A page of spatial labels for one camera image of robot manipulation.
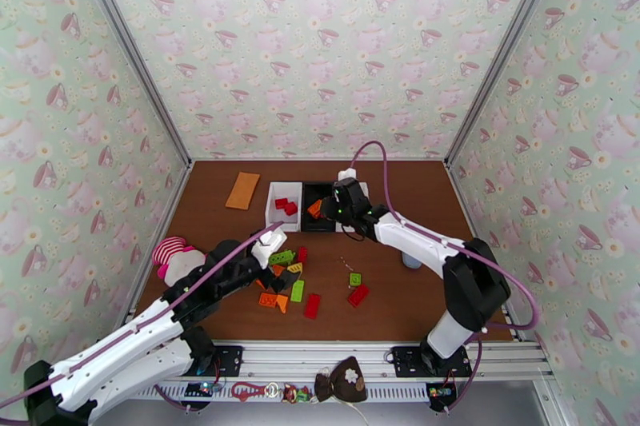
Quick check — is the flat orange sponge pad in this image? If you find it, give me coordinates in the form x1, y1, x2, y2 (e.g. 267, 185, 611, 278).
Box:
225, 171, 262, 211

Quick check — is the white slotted cable duct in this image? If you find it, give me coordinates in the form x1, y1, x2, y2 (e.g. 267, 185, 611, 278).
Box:
134, 379, 431, 403

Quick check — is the red carabiner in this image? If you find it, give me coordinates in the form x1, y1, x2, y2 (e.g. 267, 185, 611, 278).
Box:
230, 381, 266, 403

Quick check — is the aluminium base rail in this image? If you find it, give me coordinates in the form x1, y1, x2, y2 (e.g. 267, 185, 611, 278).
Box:
125, 339, 556, 403

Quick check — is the aluminium side rail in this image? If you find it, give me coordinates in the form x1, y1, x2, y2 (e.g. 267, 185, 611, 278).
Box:
445, 161, 543, 343
112, 161, 195, 340

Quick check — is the thin white cord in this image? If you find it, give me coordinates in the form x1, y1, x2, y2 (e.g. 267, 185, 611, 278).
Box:
332, 396, 371, 426

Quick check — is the black plastic container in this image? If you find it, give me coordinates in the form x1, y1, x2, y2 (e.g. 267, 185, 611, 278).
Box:
301, 181, 337, 233

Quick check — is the black mounting plate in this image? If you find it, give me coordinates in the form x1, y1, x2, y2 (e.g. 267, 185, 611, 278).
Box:
390, 345, 474, 378
210, 344, 245, 378

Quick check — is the brown pouch with flower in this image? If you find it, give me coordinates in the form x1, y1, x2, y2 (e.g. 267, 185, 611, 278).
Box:
314, 356, 369, 403

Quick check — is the white plastic container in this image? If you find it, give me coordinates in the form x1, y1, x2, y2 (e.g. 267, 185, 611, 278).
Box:
335, 181, 372, 234
265, 181, 304, 233

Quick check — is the aluminium frame post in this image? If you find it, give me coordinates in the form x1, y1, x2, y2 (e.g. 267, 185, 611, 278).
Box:
66, 0, 194, 167
443, 0, 574, 169

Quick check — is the pink striped plush toy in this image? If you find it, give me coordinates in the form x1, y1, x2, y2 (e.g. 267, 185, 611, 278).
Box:
151, 236, 207, 287

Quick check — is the small red green figure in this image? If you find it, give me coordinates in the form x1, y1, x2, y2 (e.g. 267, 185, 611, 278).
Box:
282, 383, 312, 404

